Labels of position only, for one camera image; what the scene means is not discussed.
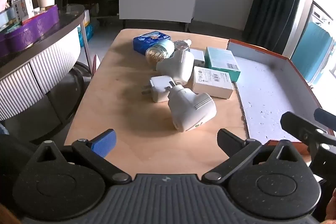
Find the clear glass spray bottle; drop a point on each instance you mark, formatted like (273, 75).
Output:
(182, 45)

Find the white yellow cardboard box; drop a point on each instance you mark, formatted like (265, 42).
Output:
(87, 19)

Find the teal suitcase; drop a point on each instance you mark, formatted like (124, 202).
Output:
(312, 51)

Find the curved white side counter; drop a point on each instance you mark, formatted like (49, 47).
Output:
(30, 75)

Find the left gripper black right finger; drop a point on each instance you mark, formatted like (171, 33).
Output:
(240, 152)

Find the blue plastic bag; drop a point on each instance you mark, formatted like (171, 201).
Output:
(89, 30)

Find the teal adhesive bandages box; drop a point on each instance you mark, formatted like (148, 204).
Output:
(222, 60)

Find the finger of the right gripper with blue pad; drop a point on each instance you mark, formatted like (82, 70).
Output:
(306, 132)
(325, 118)

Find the orange white cardboard tray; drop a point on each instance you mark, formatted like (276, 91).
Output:
(270, 85)

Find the blue tissue pack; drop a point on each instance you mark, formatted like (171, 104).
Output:
(143, 42)

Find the small white box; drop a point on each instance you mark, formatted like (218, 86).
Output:
(199, 57)

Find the white cube charger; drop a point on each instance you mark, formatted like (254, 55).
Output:
(159, 88)

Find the white power adapter box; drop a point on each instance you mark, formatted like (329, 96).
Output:
(215, 83)

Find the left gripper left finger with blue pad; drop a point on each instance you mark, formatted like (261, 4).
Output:
(90, 155)

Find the purple storage box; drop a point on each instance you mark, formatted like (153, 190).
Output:
(20, 36)

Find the toothpick jar light blue lid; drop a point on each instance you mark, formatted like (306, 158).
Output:
(158, 52)

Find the white TV cabinet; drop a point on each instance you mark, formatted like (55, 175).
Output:
(181, 11)

